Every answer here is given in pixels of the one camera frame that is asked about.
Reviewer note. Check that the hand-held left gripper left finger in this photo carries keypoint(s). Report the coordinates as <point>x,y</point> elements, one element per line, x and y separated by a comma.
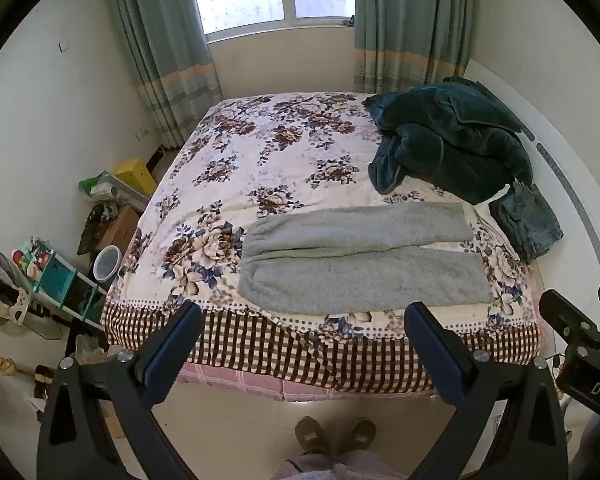
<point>161,362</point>

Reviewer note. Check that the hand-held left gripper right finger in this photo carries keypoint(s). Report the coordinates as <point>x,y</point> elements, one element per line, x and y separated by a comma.
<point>432,360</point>

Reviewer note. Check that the grey fleece pants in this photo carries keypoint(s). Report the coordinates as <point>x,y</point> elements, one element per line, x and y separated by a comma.
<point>355,280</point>

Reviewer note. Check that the folded blue jeans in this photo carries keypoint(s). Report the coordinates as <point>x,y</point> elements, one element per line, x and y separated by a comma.
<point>527,220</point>

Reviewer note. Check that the pink checked bed sheet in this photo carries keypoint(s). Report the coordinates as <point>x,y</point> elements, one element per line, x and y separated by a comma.
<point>260,382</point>

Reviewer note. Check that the person's right shoe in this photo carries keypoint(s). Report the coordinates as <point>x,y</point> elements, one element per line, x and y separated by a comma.
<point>362,435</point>

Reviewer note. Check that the white bucket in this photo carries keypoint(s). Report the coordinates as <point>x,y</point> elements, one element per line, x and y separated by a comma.
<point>106,265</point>

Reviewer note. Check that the teal shelf rack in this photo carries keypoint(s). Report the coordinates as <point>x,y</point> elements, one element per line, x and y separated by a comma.
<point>60,275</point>

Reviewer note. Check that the cardboard box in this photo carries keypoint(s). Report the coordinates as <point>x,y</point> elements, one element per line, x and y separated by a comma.
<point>120,227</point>

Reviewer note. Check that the white headboard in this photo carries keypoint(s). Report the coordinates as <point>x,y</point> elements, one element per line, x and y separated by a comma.
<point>570,160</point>

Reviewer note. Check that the person's legs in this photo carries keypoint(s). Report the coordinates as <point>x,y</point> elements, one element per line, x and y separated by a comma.
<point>330,467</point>

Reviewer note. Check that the broom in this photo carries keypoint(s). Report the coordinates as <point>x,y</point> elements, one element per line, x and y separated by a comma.
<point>2,362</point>

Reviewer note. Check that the colourful toy box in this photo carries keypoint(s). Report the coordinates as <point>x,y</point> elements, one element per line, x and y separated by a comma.
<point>32,257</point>

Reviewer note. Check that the grey plastic tube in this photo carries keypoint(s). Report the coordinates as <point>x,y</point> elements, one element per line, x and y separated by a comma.
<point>125,192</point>

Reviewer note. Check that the standing fan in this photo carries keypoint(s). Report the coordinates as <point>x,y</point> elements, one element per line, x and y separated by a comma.
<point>0,295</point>

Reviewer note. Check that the yellow box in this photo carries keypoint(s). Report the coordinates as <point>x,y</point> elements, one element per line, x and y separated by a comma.
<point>132,175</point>

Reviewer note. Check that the green plastic bag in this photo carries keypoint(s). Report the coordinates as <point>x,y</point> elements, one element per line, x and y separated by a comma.
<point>91,185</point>

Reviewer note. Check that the dark green fleece blanket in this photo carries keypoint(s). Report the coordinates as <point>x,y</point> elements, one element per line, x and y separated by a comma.
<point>455,135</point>

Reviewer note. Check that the floral quilt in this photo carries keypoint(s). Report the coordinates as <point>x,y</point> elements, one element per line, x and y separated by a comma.
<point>260,160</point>

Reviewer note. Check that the green curtain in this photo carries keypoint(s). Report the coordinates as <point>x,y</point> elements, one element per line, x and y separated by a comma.
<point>160,50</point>
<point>405,20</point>

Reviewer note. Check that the wall outlet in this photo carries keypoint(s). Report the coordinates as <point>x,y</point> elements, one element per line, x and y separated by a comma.
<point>142,134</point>

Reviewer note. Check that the wall light switch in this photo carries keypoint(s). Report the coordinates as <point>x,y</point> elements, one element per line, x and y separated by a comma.
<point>64,46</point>

